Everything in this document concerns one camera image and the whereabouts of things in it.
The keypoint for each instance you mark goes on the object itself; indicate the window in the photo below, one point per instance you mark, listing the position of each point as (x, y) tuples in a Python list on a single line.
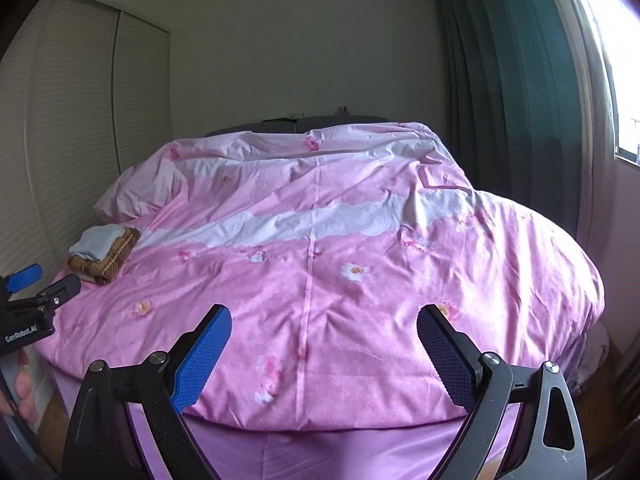
[(625, 85)]

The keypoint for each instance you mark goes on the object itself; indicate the dark green curtain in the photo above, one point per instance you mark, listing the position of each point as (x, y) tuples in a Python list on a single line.
[(515, 110)]

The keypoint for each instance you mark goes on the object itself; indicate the person's left hand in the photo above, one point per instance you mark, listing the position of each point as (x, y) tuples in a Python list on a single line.
[(22, 400)]

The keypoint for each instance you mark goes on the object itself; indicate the pink floral duvet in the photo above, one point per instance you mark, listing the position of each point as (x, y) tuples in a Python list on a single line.
[(360, 310)]

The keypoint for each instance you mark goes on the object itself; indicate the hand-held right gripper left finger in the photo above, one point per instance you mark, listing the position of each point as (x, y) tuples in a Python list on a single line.
[(202, 360)]

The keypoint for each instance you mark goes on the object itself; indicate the purple bed sheet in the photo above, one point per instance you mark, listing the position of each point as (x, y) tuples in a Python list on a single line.
[(325, 455)]

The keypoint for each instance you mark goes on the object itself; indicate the dark headboard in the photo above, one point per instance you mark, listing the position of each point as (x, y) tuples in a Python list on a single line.
[(340, 122)]

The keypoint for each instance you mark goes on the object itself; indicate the pink pillow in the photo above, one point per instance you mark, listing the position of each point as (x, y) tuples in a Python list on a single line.
[(135, 195)]

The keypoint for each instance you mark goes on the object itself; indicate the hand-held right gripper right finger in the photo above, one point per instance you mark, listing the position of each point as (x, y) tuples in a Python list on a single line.
[(445, 355)]

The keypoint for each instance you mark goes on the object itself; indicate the beige sheer curtain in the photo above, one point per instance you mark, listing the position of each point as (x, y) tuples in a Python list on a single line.
[(595, 135)]

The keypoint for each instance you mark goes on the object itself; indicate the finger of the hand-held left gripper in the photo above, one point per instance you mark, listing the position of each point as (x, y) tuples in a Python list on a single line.
[(60, 290), (25, 276)]

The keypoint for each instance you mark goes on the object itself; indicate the white sliding wardrobe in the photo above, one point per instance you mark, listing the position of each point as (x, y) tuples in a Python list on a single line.
[(75, 120)]

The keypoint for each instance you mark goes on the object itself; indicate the light blue long-sleeve shirt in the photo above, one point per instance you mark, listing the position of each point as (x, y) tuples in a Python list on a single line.
[(97, 242)]

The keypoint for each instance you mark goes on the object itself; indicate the brown plaid folded cloth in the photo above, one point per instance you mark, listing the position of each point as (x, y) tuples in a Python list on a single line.
[(112, 260)]

